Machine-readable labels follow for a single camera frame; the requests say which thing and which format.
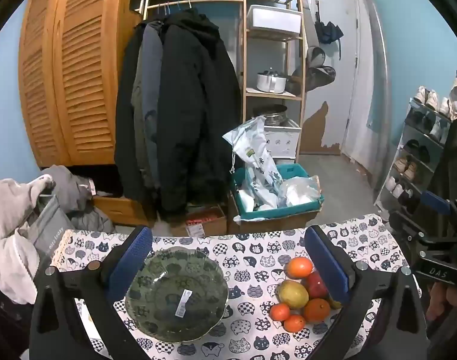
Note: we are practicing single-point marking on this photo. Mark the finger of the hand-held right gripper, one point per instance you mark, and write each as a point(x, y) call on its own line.
point(401, 223)
point(434, 201)

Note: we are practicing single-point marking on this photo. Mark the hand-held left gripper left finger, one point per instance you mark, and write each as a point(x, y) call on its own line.
point(133, 258)

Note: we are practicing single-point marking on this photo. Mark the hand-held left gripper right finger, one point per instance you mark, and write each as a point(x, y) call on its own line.
point(328, 266)

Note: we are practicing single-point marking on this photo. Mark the red apple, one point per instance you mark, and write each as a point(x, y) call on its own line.
point(317, 285)

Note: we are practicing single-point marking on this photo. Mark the orange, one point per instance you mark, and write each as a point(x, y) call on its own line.
point(299, 267)
point(316, 309)

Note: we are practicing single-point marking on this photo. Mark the green patterned bowl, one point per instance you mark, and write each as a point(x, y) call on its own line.
point(164, 288)

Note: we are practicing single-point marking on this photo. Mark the small tangerine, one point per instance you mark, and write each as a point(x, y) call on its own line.
point(294, 323)
point(280, 312)

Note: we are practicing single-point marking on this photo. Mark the person's right hand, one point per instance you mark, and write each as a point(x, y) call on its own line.
point(438, 302)

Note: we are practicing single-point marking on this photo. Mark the dark hanging garment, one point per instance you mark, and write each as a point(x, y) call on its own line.
point(453, 150)

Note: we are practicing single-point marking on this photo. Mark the wooden drawer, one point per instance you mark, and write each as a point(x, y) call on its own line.
point(116, 206)

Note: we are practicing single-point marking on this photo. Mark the large cardboard box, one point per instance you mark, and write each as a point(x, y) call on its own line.
point(273, 225)

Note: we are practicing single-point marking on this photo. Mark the metal shoe rack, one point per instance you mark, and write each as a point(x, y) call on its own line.
point(416, 129)

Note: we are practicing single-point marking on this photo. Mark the cat print tablecloth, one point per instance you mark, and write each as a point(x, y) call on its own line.
point(251, 270)

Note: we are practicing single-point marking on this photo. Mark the clear plastic bag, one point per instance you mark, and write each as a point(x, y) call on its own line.
point(299, 191)

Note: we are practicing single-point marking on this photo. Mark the cardboard box with red packets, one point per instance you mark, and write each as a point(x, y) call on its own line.
point(209, 228)

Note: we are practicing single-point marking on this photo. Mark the grey storage bag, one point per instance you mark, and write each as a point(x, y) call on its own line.
point(50, 228)

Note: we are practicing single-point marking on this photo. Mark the dark grey garment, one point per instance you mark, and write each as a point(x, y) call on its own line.
point(67, 187)

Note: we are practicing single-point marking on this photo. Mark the light grey fleece robe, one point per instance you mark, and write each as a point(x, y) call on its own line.
point(11, 213)

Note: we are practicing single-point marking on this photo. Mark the metal pipe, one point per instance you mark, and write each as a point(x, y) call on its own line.
point(382, 82)

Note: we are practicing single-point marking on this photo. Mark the white patterned box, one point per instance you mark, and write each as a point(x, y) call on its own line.
point(284, 142)

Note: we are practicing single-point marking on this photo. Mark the black hooded coat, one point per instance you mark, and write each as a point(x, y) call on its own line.
point(198, 120)

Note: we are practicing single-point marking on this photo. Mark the white door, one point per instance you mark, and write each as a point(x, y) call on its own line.
point(333, 82)

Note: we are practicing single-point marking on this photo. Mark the olive green jacket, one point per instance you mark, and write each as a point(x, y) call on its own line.
point(138, 101)

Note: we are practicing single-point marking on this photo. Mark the steel pot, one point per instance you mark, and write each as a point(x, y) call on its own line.
point(273, 116)

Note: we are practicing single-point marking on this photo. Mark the dark hanging bag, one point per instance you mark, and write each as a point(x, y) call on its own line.
point(314, 78)

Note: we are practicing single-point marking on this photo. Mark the grey jacket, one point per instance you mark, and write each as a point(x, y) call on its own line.
point(151, 82)

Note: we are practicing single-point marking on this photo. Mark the grey hanging pouch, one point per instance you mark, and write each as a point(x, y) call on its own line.
point(316, 58)

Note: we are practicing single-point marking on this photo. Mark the white pot with lid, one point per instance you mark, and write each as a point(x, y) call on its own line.
point(269, 82)

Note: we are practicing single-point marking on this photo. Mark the wooden louvered wardrobe door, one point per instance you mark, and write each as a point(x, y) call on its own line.
point(89, 63)
point(37, 82)

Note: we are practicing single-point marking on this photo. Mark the dark blue umbrella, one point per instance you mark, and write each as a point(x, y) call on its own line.
point(328, 32)

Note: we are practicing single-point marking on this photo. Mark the bamboo shelf rack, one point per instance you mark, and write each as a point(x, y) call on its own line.
point(244, 63)

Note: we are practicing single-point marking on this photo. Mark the large white storage box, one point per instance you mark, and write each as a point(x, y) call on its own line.
point(273, 20)

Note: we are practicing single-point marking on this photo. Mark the wooden clothes rail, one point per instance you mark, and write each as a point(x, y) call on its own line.
point(213, 2)

